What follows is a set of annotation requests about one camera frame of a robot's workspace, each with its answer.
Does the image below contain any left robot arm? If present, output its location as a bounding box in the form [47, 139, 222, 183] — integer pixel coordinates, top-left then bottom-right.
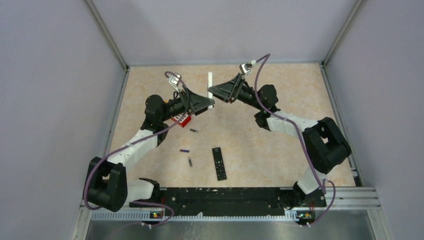
[82, 88, 215, 212]

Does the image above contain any red yellow toy phone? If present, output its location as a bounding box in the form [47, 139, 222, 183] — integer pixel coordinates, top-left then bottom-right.
[161, 99, 191, 128]

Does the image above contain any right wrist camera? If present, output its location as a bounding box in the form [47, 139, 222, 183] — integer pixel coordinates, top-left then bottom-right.
[239, 62, 252, 75]

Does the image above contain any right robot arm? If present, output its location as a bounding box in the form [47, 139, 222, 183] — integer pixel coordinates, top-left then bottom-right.
[208, 73, 352, 207]

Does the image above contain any black remote control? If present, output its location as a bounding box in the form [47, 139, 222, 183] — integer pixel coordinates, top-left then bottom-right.
[212, 147, 227, 181]

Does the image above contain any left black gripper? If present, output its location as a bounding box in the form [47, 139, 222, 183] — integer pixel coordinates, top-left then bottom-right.
[160, 84, 215, 122]

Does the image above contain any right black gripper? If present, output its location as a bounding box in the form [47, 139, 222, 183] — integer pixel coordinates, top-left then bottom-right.
[208, 73, 264, 111]

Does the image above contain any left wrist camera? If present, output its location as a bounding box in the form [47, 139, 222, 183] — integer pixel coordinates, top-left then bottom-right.
[168, 73, 181, 88]

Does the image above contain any white red remote control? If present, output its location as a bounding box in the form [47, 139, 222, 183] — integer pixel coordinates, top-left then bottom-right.
[207, 71, 215, 110]

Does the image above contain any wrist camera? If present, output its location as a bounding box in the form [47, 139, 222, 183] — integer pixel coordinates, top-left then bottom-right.
[239, 62, 252, 75]
[168, 73, 181, 88]

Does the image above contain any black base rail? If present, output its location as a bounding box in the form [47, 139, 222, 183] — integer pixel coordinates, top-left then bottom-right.
[148, 187, 327, 217]

